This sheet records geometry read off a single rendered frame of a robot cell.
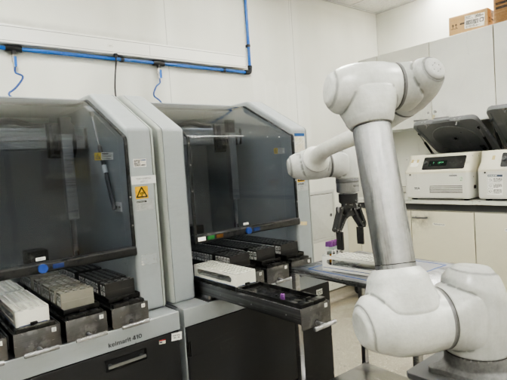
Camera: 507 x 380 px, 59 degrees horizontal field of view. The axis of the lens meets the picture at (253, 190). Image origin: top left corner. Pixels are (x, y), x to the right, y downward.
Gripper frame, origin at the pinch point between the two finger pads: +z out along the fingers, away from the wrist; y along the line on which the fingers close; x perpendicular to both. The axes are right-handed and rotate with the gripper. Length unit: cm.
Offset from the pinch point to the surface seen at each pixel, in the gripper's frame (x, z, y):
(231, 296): 24, 15, -43
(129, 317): 41, 17, -77
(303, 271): 16.6, 11.1, -10.5
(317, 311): -12.5, 14.5, -37.9
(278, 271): 36.5, 14.4, -5.3
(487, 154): 19, -30, 200
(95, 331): 41, 18, -89
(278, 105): 149, -81, 121
